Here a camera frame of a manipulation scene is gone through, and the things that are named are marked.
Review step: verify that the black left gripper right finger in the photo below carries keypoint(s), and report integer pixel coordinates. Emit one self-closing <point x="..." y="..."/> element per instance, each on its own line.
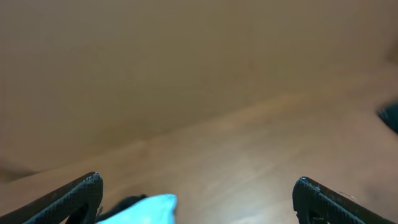
<point x="315" y="203"/>

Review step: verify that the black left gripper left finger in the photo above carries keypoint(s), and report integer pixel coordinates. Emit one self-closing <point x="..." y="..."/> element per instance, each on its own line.
<point x="75" y="202"/>

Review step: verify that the light blue printed t-shirt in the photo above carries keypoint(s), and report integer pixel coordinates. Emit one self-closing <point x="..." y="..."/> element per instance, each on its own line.
<point x="158" y="209"/>

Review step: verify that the folded black shirt left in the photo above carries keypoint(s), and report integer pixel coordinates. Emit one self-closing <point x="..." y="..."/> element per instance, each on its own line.
<point x="119" y="207"/>

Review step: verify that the black garment right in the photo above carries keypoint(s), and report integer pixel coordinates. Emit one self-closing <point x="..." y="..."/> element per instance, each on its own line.
<point x="388" y="115"/>

